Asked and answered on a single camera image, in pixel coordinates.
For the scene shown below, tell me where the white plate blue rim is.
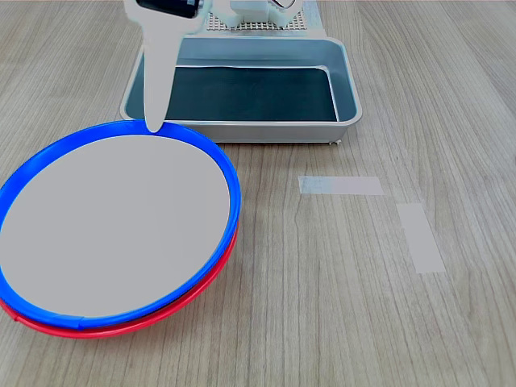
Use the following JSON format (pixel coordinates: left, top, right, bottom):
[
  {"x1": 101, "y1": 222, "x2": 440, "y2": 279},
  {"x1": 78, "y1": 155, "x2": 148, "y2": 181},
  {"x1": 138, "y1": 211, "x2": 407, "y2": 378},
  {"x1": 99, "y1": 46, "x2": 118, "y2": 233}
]
[{"x1": 0, "y1": 119, "x2": 242, "y2": 331}]

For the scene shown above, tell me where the steel tray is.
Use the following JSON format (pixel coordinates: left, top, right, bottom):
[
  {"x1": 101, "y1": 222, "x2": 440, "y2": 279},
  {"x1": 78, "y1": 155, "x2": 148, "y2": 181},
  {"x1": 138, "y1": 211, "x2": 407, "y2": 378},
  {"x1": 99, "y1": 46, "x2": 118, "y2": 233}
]
[{"x1": 119, "y1": 35, "x2": 363, "y2": 145}]

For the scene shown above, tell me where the translucent tape strip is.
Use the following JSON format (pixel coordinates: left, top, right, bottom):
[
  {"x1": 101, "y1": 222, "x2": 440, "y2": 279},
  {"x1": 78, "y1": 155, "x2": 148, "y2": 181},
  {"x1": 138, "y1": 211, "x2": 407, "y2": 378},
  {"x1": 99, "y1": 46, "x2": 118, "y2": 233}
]
[
  {"x1": 298, "y1": 176, "x2": 385, "y2": 197},
  {"x1": 396, "y1": 203, "x2": 447, "y2": 274}
]

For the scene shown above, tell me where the white plate red rim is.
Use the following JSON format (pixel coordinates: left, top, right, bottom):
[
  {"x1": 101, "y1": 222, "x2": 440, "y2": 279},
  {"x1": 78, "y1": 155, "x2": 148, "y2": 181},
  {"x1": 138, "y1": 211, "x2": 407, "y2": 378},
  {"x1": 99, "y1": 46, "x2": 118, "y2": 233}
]
[{"x1": 0, "y1": 219, "x2": 239, "y2": 339}]

